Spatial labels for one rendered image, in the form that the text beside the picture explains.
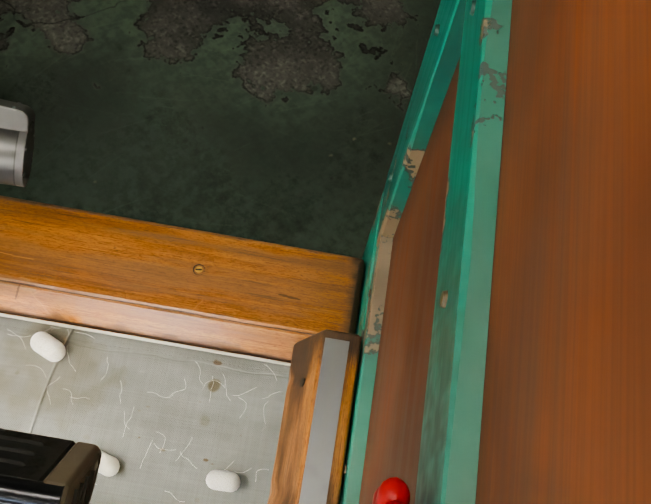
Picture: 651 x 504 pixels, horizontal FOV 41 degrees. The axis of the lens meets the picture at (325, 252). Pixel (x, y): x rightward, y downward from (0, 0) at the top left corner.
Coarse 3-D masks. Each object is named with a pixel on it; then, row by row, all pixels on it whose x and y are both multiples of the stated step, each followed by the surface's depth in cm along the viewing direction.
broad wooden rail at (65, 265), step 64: (0, 256) 86; (64, 256) 87; (128, 256) 88; (192, 256) 88; (256, 256) 89; (320, 256) 90; (64, 320) 87; (128, 320) 86; (192, 320) 86; (256, 320) 86; (320, 320) 87
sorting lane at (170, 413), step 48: (0, 336) 86; (96, 336) 86; (0, 384) 84; (48, 384) 84; (96, 384) 84; (144, 384) 85; (192, 384) 85; (240, 384) 86; (48, 432) 82; (96, 432) 82; (144, 432) 83; (192, 432) 83; (240, 432) 84; (96, 480) 81; (144, 480) 81; (192, 480) 81; (240, 480) 82
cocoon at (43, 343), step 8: (32, 336) 84; (40, 336) 84; (48, 336) 84; (32, 344) 84; (40, 344) 84; (48, 344) 84; (56, 344) 84; (40, 352) 84; (48, 352) 83; (56, 352) 83; (64, 352) 84; (56, 360) 84
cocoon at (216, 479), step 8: (216, 472) 80; (224, 472) 80; (232, 472) 81; (208, 480) 80; (216, 480) 80; (224, 480) 80; (232, 480) 80; (216, 488) 80; (224, 488) 80; (232, 488) 80
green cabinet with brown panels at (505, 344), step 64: (448, 0) 55; (512, 0) 40; (576, 0) 29; (640, 0) 22; (448, 64) 56; (512, 64) 38; (576, 64) 27; (640, 64) 22; (448, 128) 55; (512, 128) 35; (576, 128) 26; (640, 128) 21; (384, 192) 83; (448, 192) 42; (512, 192) 33; (576, 192) 25; (640, 192) 20; (384, 256) 78; (448, 256) 38; (512, 256) 31; (576, 256) 24; (640, 256) 19; (384, 320) 74; (448, 320) 35; (512, 320) 30; (576, 320) 23; (640, 320) 19; (384, 384) 66; (448, 384) 33; (512, 384) 28; (576, 384) 22; (640, 384) 18; (384, 448) 59; (448, 448) 31; (512, 448) 27; (576, 448) 21; (640, 448) 18
